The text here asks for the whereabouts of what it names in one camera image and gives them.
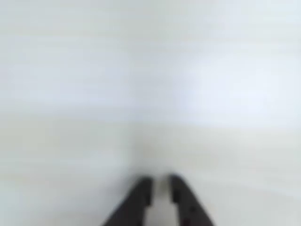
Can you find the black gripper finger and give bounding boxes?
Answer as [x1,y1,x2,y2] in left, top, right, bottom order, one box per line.
[169,174,216,226]
[101,178,153,226]

